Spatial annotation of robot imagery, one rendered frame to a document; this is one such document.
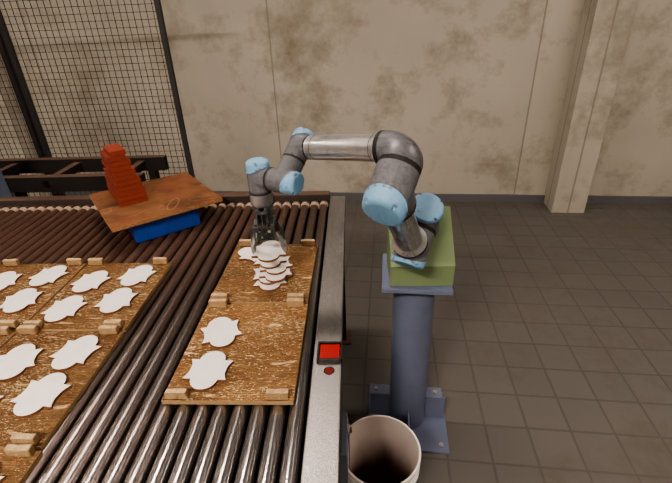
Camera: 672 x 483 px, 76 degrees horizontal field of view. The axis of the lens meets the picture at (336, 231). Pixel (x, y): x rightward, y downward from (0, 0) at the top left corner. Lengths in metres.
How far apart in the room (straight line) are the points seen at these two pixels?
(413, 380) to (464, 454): 0.43
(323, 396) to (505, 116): 3.65
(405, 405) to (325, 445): 1.09
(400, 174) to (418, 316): 0.88
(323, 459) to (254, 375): 0.31
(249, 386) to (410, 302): 0.79
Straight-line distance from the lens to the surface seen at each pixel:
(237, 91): 4.53
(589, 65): 4.33
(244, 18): 4.42
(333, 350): 1.32
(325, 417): 1.18
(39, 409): 1.42
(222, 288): 1.64
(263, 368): 1.29
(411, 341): 1.90
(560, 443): 2.46
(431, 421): 2.36
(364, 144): 1.19
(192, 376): 1.31
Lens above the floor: 1.83
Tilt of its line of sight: 28 degrees down
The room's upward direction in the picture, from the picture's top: 2 degrees counter-clockwise
